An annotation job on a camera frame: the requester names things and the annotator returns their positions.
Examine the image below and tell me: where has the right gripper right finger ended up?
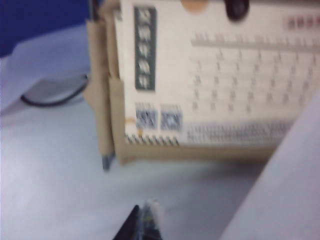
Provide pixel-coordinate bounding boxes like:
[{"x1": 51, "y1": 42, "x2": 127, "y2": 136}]
[{"x1": 139, "y1": 199, "x2": 165, "y2": 240}]

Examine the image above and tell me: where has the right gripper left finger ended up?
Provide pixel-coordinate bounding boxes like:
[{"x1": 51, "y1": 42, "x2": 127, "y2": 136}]
[{"x1": 112, "y1": 204, "x2": 141, "y2": 240}]

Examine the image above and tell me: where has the white ceramic mug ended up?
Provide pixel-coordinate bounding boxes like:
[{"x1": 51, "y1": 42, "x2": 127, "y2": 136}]
[{"x1": 219, "y1": 98, "x2": 320, "y2": 240}]

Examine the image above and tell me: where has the wooden pencil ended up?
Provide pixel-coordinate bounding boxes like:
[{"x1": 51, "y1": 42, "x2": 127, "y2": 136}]
[{"x1": 86, "y1": 0, "x2": 117, "y2": 172}]

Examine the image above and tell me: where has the beige desk calendar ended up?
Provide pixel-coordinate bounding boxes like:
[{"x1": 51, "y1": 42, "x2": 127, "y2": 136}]
[{"x1": 83, "y1": 0, "x2": 320, "y2": 166}]

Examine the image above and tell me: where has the blue office partition panel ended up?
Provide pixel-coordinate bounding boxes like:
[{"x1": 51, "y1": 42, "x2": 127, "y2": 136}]
[{"x1": 0, "y1": 0, "x2": 95, "y2": 59}]

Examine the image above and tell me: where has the black cable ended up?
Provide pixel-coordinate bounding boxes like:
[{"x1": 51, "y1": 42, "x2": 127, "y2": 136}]
[{"x1": 19, "y1": 73, "x2": 90, "y2": 107}]

